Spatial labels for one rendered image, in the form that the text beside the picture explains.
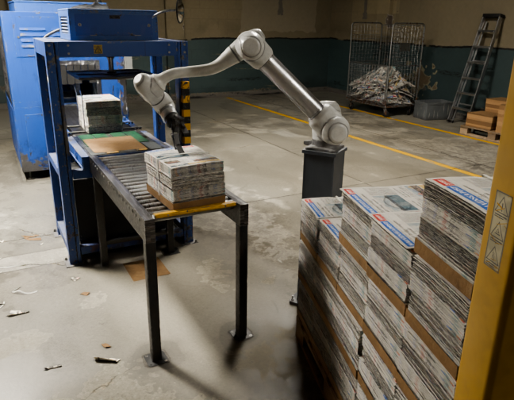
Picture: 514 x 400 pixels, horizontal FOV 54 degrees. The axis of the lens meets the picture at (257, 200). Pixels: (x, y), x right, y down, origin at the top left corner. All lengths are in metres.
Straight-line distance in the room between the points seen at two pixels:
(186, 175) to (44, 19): 3.69
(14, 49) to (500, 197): 5.39
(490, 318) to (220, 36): 11.37
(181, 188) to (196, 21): 9.51
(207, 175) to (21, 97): 3.67
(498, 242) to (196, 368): 2.09
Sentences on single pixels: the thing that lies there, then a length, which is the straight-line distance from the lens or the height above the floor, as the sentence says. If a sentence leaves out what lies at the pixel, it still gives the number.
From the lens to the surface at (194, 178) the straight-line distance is 2.50.
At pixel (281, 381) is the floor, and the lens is 2.69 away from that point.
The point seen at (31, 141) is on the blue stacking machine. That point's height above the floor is 0.43.
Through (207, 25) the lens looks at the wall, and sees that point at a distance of 11.93.
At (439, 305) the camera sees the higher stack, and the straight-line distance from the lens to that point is 1.46.
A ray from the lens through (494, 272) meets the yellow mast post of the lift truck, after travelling 0.91.
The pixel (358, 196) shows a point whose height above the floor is 1.07.
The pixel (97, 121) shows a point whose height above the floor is 0.89.
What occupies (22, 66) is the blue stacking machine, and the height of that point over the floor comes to 1.22.
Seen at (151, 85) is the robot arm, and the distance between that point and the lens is 2.71.
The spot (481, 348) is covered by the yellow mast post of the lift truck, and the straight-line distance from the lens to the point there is 0.98.
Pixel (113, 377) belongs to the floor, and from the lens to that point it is 2.78.
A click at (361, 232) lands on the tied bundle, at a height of 0.96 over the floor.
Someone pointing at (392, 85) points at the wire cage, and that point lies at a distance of 10.14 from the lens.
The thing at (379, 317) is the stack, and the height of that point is 0.73.
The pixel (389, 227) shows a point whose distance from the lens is 1.70.
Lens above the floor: 1.69
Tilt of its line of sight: 19 degrees down
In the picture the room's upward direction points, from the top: 1 degrees clockwise
